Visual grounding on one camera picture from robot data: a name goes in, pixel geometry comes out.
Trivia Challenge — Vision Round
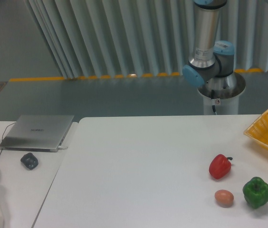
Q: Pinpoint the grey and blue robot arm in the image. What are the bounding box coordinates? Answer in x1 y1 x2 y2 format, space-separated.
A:
182 0 268 87

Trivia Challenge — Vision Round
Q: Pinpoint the small black case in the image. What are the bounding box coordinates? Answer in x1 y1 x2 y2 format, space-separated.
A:
20 152 38 170

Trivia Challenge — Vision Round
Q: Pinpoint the silver laptop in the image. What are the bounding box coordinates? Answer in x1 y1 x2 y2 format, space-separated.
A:
0 115 74 152

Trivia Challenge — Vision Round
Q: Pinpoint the red bell pepper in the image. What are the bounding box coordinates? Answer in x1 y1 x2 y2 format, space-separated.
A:
209 154 233 180

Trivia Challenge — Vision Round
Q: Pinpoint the brown egg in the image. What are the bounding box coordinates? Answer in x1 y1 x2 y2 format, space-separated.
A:
214 190 234 207

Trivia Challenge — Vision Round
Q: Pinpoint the green bell pepper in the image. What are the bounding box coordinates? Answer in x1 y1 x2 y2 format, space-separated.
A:
242 177 268 209

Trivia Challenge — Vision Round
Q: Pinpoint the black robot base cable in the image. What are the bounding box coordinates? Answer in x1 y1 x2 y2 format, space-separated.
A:
211 89 218 116

